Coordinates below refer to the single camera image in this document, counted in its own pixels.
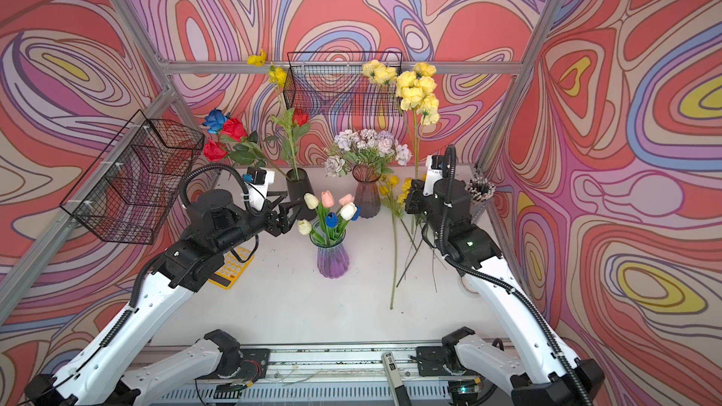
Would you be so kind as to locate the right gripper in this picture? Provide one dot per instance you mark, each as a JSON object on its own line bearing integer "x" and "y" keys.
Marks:
{"x": 416, "y": 194}

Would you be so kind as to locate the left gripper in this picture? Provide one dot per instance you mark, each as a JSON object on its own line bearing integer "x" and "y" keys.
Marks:
{"x": 283, "y": 224}

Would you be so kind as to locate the yellow poppy spray stem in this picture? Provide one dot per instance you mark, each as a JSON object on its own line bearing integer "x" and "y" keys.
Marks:
{"x": 388, "y": 183}

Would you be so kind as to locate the purple glass tulip vase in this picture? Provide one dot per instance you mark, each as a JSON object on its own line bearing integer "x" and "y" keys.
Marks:
{"x": 332, "y": 258}

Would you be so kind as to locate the pale yellow rose spray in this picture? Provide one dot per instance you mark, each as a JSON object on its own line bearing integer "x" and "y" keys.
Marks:
{"x": 416, "y": 91}

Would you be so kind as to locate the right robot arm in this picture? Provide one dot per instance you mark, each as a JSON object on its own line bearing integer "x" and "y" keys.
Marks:
{"x": 545, "y": 370}

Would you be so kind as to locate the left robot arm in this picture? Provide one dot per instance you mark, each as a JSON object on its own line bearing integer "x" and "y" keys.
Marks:
{"x": 217, "y": 200}

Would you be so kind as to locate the black vase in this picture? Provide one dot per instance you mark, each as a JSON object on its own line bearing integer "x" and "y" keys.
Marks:
{"x": 298, "y": 184}

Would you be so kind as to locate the red grey glass vase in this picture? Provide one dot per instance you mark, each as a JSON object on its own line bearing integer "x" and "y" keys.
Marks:
{"x": 367, "y": 196}

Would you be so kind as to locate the patterned pen cup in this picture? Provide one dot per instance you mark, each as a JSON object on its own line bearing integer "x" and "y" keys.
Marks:
{"x": 481, "y": 191}

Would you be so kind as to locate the tulip bunch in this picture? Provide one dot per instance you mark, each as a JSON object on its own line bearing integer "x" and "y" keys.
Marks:
{"x": 345, "y": 208}

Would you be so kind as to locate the blue tulip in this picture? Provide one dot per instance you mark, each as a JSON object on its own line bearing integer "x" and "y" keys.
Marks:
{"x": 332, "y": 220}

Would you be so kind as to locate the yellow calculator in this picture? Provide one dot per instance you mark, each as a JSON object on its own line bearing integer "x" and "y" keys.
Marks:
{"x": 226, "y": 276}

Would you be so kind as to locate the mixed rose bouquet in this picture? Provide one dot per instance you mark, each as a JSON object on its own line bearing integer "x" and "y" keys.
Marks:
{"x": 230, "y": 141}

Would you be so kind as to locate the yellow and lilac bouquet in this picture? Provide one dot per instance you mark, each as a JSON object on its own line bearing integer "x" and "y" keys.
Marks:
{"x": 367, "y": 148}

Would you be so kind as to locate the back black wire basket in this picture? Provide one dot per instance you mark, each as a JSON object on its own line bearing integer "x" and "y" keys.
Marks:
{"x": 332, "y": 83}

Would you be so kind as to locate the black wire basket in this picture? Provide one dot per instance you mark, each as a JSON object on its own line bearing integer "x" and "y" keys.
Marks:
{"x": 139, "y": 180}
{"x": 332, "y": 83}

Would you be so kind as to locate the left black wire basket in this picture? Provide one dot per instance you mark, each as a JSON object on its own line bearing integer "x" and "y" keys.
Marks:
{"x": 139, "y": 180}

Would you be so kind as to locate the tool on front rail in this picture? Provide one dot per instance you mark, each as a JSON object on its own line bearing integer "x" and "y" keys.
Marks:
{"x": 397, "y": 389}

